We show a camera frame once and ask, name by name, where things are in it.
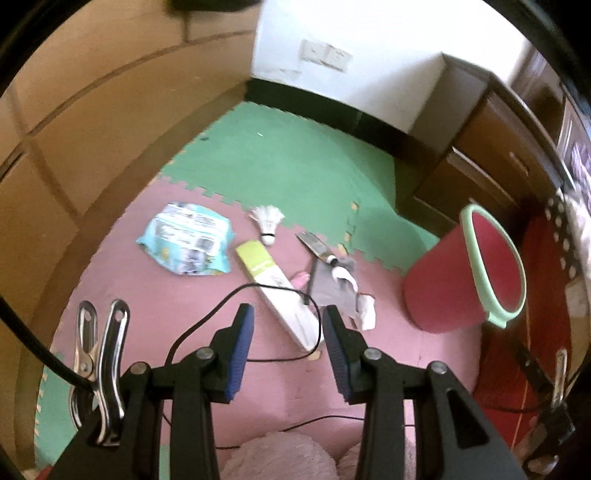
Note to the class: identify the pink white striped packet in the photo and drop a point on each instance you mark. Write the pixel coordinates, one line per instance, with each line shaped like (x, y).
(301, 279)

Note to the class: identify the long white green box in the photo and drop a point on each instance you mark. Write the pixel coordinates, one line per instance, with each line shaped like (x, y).
(263, 267)

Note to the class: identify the pink foam floor mat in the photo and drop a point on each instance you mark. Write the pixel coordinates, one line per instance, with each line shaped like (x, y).
(138, 286)

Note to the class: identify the cream printed sheet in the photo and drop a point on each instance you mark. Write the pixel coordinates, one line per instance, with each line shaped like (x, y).
(577, 300)

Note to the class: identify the dark wooden nightstand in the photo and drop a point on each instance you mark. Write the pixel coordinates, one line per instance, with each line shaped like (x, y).
(485, 138)

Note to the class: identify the green foam floor mat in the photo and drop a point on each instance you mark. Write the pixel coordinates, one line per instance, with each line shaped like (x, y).
(51, 415)
(286, 161)

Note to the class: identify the metal spring clip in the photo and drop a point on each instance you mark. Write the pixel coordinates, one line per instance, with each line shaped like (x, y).
(108, 369)
(561, 374)

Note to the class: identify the red bucket with green rim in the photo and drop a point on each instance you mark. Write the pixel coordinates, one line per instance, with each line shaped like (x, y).
(438, 286)

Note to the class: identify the white plastic geared device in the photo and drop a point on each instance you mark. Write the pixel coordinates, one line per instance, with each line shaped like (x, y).
(330, 290)

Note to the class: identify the light wooden wardrobe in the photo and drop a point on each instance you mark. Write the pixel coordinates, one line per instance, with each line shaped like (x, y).
(115, 115)

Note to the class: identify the person's right leg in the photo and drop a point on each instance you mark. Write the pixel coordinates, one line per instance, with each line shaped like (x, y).
(348, 464)

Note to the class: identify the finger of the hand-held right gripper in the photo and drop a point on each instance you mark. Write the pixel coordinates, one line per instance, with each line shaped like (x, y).
(531, 369)

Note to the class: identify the white badminton shuttlecock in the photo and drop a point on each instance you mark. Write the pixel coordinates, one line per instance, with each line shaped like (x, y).
(268, 217)

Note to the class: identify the red patterned bed cover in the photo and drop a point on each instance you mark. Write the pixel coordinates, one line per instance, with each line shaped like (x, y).
(540, 295)

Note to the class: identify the brown polka dot fabric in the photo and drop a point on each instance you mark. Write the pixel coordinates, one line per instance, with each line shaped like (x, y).
(561, 230)

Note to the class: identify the white wall power socket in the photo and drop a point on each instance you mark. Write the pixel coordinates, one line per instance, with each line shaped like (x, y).
(338, 58)

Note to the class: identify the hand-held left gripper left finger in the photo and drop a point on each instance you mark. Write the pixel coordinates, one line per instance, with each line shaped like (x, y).
(240, 350)

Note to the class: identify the black bag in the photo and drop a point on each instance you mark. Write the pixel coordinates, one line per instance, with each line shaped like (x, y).
(207, 4)

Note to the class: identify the white wall plate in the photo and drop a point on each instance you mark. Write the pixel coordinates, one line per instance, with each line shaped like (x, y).
(314, 51)

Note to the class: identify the white tissue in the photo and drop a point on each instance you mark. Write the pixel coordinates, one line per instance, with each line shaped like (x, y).
(366, 314)

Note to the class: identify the dark wooden drawer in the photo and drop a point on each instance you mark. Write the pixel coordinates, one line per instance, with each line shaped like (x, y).
(461, 184)
(503, 134)

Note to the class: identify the blue wet wipes packet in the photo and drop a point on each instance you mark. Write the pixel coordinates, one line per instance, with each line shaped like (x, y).
(184, 235)

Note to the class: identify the dark wooden headboard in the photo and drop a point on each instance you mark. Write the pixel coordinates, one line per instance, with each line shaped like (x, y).
(545, 92)

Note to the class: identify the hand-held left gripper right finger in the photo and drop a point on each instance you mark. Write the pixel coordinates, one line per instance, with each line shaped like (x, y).
(334, 355)

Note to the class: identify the dark brush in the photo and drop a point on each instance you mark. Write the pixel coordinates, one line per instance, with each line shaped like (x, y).
(314, 244)

